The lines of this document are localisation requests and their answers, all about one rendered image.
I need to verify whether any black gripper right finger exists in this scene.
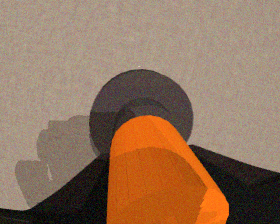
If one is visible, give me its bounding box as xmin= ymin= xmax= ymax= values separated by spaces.
xmin=188 ymin=145 xmax=280 ymax=224

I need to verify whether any orange knob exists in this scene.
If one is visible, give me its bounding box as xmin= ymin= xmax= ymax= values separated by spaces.
xmin=107 ymin=116 xmax=229 ymax=224

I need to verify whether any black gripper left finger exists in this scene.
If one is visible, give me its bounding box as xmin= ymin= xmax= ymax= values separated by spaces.
xmin=0 ymin=153 xmax=109 ymax=224

